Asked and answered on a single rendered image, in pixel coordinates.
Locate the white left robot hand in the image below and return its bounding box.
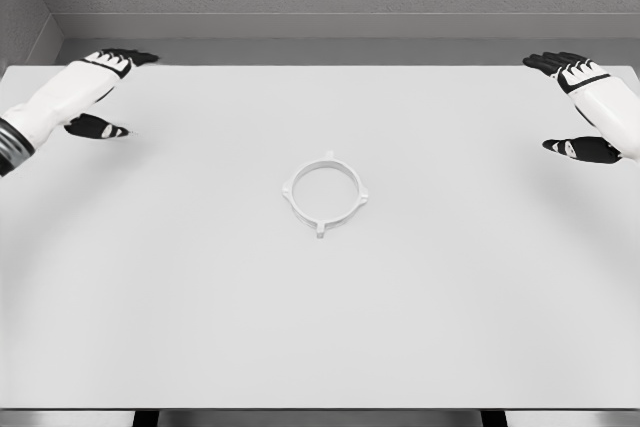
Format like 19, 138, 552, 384
32, 48, 161, 141

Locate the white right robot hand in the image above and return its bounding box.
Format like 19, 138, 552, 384
522, 50, 637, 166

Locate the white round pipe clamp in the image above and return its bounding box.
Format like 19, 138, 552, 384
281, 148, 371, 240

